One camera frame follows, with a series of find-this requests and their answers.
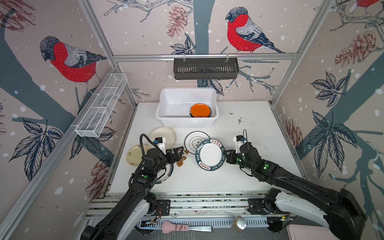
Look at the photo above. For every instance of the white wire mesh shelf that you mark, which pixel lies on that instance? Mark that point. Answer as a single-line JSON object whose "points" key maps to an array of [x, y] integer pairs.
{"points": [[99, 112]]}

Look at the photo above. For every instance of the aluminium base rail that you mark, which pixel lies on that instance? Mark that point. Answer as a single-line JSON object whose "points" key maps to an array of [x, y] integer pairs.
{"points": [[190, 206]]}

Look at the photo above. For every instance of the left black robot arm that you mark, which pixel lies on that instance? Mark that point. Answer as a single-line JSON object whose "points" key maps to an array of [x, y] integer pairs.
{"points": [[138, 201]]}

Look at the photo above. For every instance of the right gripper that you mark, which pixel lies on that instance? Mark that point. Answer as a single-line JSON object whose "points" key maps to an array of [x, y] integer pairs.
{"points": [[230, 157]]}

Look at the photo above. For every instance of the small yellowish saucer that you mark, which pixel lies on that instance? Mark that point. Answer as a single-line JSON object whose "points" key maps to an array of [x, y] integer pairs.
{"points": [[134, 155]]}

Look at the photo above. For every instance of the white plate dark lettered rim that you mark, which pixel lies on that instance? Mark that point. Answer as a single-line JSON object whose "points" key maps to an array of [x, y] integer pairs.
{"points": [[210, 155]]}

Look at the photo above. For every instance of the orange plate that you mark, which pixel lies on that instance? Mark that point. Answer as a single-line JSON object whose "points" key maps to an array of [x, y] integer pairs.
{"points": [[200, 111]]}

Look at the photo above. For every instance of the white plastic bin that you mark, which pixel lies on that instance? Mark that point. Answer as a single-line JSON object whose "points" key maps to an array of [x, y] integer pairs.
{"points": [[175, 107]]}

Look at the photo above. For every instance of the black hanging basket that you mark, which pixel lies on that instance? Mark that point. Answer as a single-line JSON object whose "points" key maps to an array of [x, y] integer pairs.
{"points": [[206, 69]]}

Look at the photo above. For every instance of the pink handled scraper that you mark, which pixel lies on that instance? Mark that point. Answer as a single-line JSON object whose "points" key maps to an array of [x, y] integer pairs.
{"points": [[168, 227]]}

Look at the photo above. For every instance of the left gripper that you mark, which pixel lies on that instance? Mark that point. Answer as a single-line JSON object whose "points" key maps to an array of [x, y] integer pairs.
{"points": [[177, 157]]}

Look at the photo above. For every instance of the white plate with flower outline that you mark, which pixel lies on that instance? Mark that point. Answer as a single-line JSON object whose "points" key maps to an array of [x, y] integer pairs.
{"points": [[193, 140]]}

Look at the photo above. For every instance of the cream round plate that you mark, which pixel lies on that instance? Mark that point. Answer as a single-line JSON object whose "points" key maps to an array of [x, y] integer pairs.
{"points": [[164, 132]]}

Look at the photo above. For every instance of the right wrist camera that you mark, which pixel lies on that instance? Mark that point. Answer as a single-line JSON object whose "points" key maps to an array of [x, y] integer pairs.
{"points": [[239, 140]]}

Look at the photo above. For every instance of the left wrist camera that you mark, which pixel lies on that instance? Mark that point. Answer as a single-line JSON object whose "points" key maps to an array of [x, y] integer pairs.
{"points": [[160, 142]]}

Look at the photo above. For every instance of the metal cup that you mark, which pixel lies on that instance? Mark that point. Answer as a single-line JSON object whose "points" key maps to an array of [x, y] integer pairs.
{"points": [[238, 224]]}

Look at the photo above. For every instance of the pink tray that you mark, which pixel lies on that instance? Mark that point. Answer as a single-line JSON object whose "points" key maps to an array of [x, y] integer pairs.
{"points": [[301, 232]]}

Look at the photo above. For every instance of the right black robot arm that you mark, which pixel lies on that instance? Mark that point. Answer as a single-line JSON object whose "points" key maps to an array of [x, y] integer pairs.
{"points": [[339, 211]]}

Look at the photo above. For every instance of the white plate green rim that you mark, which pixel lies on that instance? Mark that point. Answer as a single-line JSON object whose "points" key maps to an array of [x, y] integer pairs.
{"points": [[165, 174]]}

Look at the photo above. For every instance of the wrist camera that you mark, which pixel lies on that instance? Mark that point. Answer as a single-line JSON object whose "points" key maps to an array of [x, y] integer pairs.
{"points": [[160, 142], [239, 140]]}

